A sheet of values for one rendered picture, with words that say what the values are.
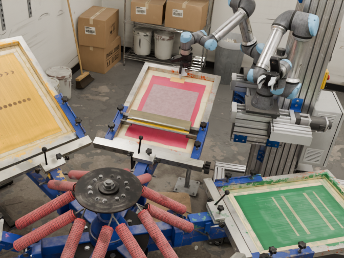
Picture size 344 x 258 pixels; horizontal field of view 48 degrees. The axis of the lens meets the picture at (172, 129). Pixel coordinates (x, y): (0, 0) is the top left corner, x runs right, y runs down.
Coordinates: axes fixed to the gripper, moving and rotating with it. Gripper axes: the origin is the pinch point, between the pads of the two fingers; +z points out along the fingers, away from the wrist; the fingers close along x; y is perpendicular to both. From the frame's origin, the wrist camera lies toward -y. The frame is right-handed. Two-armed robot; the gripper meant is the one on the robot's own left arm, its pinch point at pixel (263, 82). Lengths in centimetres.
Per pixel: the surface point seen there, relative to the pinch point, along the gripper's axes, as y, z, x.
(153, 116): 38, -4, 72
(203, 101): 41, -44, 57
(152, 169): 68, 10, 65
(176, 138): 52, -7, 57
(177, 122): 41, -8, 56
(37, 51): 62, -117, 317
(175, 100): 40, -35, 74
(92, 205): 31, 87, 41
